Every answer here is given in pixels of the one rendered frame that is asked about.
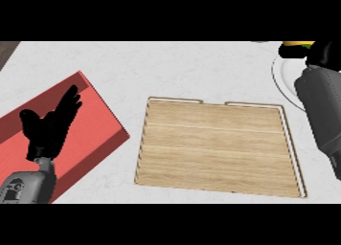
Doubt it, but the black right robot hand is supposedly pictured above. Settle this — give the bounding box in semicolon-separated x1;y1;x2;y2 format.
277;41;341;73

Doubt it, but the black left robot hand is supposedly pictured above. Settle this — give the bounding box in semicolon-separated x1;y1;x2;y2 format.
18;84;84;162

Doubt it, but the yellow lemon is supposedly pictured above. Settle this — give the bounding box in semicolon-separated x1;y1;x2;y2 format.
282;41;317;50

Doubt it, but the white plate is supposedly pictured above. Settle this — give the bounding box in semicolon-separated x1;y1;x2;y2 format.
270;53;341;112

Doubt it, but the wooden tray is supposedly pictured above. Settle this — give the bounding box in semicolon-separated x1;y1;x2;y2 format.
133;96;308;199

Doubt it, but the red placemat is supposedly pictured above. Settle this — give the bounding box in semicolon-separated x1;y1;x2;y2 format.
0;70;131;205

